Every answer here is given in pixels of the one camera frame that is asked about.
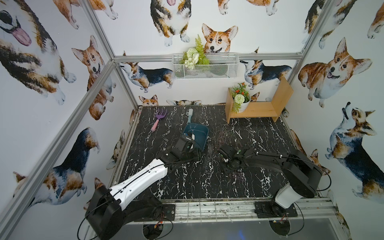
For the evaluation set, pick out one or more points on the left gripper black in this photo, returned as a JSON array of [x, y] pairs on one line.
[[190, 142]]

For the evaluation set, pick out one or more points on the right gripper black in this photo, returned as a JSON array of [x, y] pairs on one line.
[[225, 159]]

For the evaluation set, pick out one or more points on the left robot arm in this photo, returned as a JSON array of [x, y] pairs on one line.
[[111, 208]]

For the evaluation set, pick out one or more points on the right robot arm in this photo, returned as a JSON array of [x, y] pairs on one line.
[[303, 176]]

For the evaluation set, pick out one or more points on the teal plastic storage box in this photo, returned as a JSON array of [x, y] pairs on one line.
[[200, 133]]

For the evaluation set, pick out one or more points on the purple pink toy fork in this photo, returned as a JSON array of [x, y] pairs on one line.
[[159, 116]]

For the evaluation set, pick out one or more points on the potted flower white pot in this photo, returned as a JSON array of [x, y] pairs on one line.
[[241, 97]]

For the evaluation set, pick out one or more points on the wooden corner shelf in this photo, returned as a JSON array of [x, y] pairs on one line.
[[272, 109]]

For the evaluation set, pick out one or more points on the white green artificial flowers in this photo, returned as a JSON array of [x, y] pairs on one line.
[[195, 56]]

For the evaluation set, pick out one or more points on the light teal brush handle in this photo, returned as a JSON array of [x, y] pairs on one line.
[[190, 114]]

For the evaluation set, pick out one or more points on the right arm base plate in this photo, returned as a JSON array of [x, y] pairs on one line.
[[272, 210]]

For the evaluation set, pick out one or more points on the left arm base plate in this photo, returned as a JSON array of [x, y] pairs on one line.
[[167, 211]]

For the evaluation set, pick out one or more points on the white wire wall basket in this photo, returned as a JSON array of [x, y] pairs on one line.
[[221, 66]]

